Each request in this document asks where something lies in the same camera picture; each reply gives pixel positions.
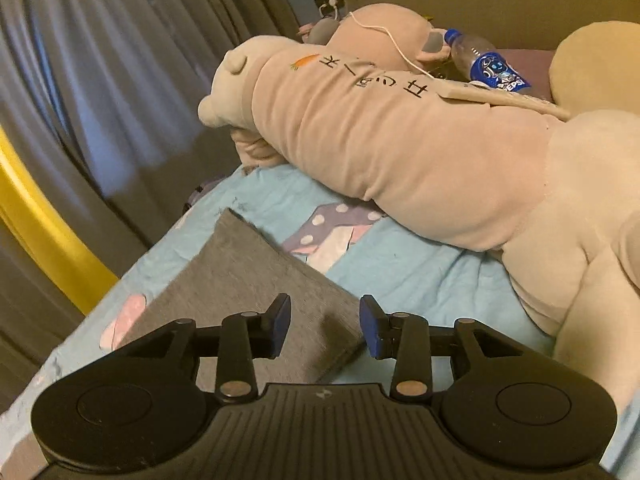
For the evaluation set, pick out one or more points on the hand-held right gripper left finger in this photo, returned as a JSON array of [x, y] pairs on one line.
[[281, 322]]

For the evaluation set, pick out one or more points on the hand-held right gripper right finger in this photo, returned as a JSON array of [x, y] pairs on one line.
[[367, 322]]

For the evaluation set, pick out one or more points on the grey pants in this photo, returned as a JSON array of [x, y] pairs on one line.
[[240, 270]]

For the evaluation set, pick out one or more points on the blue mushroom print bedsheet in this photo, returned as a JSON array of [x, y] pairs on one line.
[[415, 270]]

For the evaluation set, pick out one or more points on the large beige plush toy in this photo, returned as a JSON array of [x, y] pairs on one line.
[[400, 160]]

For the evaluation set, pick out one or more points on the yellow curtain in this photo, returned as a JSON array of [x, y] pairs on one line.
[[45, 225]]

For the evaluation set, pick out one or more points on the clear plastic water bottle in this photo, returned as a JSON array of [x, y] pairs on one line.
[[487, 65]]

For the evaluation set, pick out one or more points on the grey curtain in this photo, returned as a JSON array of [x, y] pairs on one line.
[[125, 85]]

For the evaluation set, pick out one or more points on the pink plush mouse toy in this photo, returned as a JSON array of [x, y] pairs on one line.
[[370, 30]]

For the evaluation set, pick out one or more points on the purple pillow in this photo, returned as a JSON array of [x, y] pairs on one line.
[[530, 67]]

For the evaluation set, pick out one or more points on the yellow round pillow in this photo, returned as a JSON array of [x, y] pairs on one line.
[[595, 65]]

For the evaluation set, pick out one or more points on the dark wall socket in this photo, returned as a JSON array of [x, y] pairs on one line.
[[330, 2]]

